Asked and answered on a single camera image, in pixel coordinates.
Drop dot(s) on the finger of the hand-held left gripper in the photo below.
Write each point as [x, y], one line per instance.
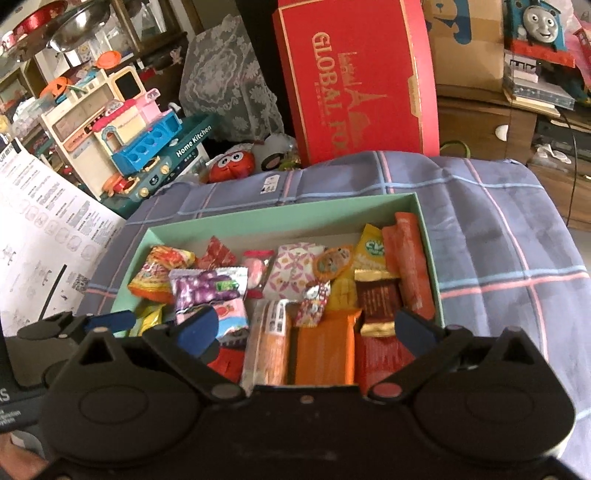
[111, 321]

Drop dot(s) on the stack of books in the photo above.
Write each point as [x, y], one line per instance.
[531, 83]

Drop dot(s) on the wooden cabinet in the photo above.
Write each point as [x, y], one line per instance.
[471, 124]

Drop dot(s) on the red foil snack packet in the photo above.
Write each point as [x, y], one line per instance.
[383, 362]

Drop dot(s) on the brown chocolate packet gold ends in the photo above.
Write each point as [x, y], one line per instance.
[378, 302]

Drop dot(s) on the pink patterned snack packet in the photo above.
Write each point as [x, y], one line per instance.
[291, 272]

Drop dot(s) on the red plush toy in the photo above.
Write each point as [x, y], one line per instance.
[231, 164]

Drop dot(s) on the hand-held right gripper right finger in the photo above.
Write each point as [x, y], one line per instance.
[413, 332]

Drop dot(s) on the small colourful candy wrapper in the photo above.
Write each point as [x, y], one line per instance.
[313, 302]

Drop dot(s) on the orange noodle snack packet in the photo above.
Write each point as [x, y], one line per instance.
[157, 274]

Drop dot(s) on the plaid blanket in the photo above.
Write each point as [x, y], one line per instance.
[485, 230]

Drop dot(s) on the small yellow-green candy packet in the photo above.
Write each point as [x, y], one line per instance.
[150, 318]

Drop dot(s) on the pink candy packet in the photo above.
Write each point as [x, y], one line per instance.
[257, 274]

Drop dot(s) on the pink and blue snack packet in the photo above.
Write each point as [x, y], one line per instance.
[231, 316]

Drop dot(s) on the black electronic device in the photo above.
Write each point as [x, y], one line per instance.
[563, 138]

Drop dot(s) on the grey lace cloth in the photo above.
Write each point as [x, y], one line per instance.
[226, 83]

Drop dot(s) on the round orange jelly cup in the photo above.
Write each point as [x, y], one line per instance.
[332, 263]

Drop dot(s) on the small red snack packet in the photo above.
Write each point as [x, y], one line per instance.
[228, 364]

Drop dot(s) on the steel bowl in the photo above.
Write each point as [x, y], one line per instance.
[76, 25]

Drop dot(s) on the purple grape candy packet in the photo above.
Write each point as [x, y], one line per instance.
[203, 288]

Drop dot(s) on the white and black plush toy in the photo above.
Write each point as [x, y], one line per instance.
[277, 154]

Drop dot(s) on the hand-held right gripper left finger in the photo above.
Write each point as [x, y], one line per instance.
[198, 330]

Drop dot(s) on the red patterned candy packet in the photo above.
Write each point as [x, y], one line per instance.
[216, 254]

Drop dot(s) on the blue toy train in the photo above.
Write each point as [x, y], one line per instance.
[540, 23]

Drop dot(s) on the long orange snack packet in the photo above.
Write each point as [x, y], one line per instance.
[411, 267]

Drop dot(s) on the red gift box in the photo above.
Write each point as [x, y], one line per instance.
[351, 69]

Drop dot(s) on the yellow mango bar packet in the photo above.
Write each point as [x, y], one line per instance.
[351, 290]

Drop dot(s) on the white instruction sheet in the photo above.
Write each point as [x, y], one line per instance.
[46, 230]

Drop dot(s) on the toy kitchen set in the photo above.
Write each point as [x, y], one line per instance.
[138, 138]

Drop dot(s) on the clear orange stick packet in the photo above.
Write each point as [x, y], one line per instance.
[268, 346]

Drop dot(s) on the cardboard box with bear print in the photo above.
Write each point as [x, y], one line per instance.
[461, 46]

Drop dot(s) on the green cardboard box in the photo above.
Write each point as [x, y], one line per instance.
[277, 228]

